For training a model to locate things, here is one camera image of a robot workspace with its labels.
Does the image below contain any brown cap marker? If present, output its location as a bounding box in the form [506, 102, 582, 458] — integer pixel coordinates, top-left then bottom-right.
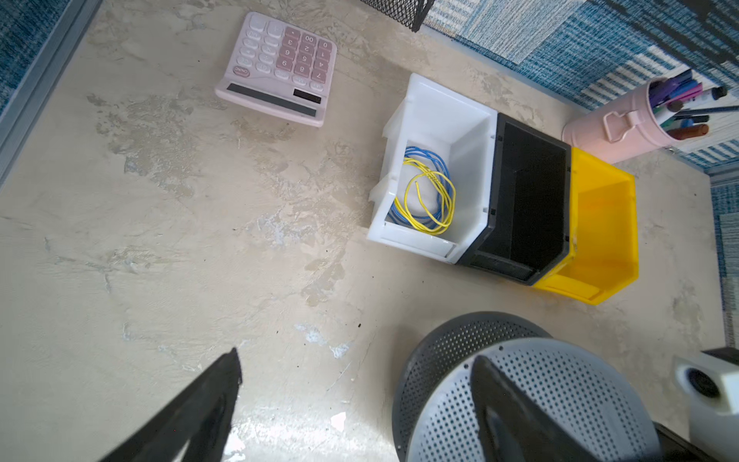
[667, 124, 709, 141]

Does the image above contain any white plastic bin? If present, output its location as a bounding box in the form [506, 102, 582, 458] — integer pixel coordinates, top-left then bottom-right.
[368, 74, 499, 264]

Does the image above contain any black plastic bin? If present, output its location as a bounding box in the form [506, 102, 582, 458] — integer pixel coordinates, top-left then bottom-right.
[457, 114, 572, 286]

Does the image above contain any pink metal pen bucket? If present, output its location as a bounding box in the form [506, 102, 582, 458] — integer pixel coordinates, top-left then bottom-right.
[561, 77, 679, 164]

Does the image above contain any purple cap marker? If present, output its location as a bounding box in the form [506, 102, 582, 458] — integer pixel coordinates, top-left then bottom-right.
[649, 69, 693, 108]

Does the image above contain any black ballpoint pen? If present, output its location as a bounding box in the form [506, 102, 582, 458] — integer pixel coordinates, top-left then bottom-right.
[675, 105, 739, 119]

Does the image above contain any blue cable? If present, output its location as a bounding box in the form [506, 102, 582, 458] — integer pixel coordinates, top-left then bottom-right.
[386, 145, 454, 229]

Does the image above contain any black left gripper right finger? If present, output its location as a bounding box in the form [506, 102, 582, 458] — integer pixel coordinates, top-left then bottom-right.
[470, 355, 596, 461]

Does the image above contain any yellow cable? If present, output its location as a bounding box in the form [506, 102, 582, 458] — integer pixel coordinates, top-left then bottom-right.
[393, 157, 457, 236]

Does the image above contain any yellow plastic bin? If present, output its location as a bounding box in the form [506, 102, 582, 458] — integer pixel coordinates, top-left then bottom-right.
[534, 148, 639, 305]

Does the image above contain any black wire mesh shelf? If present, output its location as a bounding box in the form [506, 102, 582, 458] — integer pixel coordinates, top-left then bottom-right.
[362, 0, 435, 33]

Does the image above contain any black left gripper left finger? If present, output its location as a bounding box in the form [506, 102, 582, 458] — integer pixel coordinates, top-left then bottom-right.
[103, 348, 242, 461]

